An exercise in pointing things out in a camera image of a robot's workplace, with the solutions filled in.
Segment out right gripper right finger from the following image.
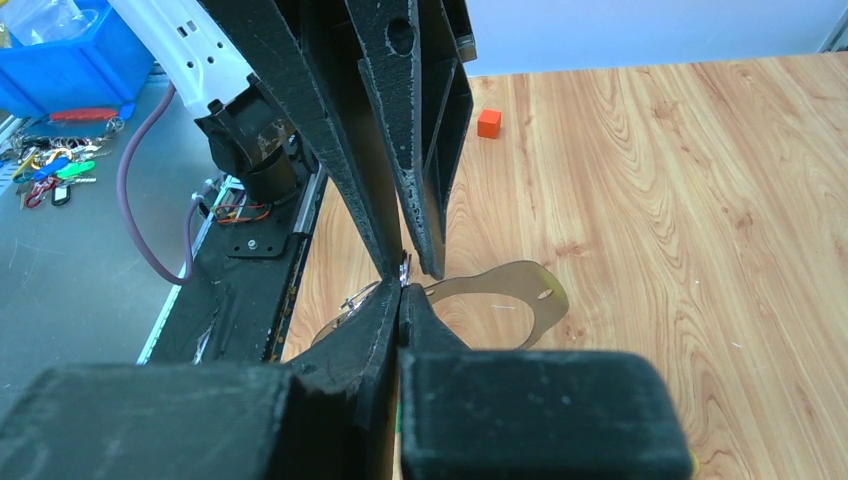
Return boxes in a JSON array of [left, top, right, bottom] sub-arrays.
[[399, 284, 470, 352]]

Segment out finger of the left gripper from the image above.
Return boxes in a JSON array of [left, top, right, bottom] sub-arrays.
[[346, 1, 474, 279], [202, 1, 403, 278]]

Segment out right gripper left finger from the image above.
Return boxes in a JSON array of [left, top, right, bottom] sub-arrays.
[[284, 279, 402, 479]]

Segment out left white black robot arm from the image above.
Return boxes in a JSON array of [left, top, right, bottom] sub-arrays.
[[113, 1, 476, 279]]

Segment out pile of tagged keys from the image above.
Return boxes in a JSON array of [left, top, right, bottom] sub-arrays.
[[1, 107, 126, 210]]

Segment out orange red brick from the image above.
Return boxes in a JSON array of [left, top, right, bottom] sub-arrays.
[[477, 109, 502, 139]]

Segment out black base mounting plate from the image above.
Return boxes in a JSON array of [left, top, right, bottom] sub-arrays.
[[137, 170, 328, 364]]

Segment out blue plastic bin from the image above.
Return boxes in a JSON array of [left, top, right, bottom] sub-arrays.
[[1, 1, 154, 118]]

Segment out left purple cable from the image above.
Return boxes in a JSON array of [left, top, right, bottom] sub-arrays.
[[115, 80, 220, 287]]

